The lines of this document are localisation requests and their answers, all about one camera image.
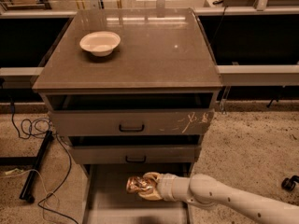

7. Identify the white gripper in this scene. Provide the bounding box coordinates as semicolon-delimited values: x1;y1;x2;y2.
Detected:
138;172;191;203

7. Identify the crushed orange can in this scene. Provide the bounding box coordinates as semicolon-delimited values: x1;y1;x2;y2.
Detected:
126;176;156;194

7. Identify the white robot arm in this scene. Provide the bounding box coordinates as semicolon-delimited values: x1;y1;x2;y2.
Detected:
135;173;299;224

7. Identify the bottom grey drawer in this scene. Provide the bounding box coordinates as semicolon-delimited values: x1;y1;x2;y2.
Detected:
82;163;192;224

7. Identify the grey drawer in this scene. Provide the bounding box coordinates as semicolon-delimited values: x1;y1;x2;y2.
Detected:
46;93;216;137
82;163;192;224
69;135;201;164

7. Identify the top grey drawer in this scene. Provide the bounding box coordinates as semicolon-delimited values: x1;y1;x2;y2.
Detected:
46;93;216;137

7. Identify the middle grey drawer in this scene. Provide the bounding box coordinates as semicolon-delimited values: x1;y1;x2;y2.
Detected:
69;135;201;164

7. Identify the grey drawer cabinet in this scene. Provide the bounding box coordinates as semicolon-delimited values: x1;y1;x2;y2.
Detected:
34;9;221;217

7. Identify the black floor bar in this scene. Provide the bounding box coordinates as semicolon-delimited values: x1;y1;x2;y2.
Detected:
20;131;53;203

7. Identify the black caster wheel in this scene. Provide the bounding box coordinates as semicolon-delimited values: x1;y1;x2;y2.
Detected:
281;175;299;191

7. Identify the white bowl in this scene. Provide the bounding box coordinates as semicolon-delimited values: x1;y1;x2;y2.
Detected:
79;31;121;57

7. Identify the white cable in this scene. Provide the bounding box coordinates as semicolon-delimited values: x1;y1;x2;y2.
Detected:
0;167;60;224

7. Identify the blue cable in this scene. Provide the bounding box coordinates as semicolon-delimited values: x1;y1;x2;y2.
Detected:
8;101;80;224

